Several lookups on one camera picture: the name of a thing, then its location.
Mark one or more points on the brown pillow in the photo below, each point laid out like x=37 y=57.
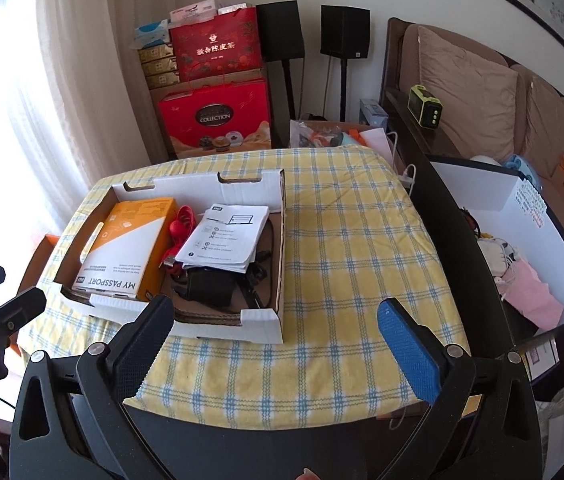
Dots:
x=478 y=96

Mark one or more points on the blue tissue box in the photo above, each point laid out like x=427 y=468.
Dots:
x=150 y=35

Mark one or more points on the right black speaker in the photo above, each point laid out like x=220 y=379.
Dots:
x=345 y=32

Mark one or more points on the white sheer curtain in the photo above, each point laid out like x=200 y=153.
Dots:
x=74 y=108

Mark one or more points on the red tea gift box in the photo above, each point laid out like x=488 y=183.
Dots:
x=227 y=44

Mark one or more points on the person's right hand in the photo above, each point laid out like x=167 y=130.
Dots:
x=307 y=474

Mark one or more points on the box of assorted clutter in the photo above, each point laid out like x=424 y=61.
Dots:
x=318 y=134

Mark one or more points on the left black speaker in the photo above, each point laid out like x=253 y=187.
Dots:
x=280 y=32

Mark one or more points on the stacked gold boxes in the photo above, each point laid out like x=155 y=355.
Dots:
x=159 y=65

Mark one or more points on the white cardboard tray box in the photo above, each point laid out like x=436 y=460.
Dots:
x=256 y=311

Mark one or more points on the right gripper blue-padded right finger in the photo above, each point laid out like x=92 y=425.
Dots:
x=417 y=351

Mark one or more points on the orange white My Passport box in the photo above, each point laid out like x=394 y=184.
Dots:
x=124 y=260

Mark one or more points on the black speaker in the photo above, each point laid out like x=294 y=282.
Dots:
x=280 y=32
x=345 y=32

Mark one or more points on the white WD manual booklet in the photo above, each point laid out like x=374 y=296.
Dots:
x=226 y=238

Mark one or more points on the green black alarm clock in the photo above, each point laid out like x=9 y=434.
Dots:
x=425 y=108

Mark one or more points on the yellow blue plaid tablecloth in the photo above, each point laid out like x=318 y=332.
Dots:
x=352 y=239

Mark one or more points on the red Collection gift box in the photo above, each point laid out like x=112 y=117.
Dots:
x=233 y=117

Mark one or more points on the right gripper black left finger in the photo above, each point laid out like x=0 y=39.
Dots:
x=136 y=345

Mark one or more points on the pink plastic bag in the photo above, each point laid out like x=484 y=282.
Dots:
x=522 y=288

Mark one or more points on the white storage box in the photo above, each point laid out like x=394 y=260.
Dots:
x=507 y=207

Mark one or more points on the orange cardboard floor box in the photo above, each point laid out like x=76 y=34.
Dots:
x=38 y=262

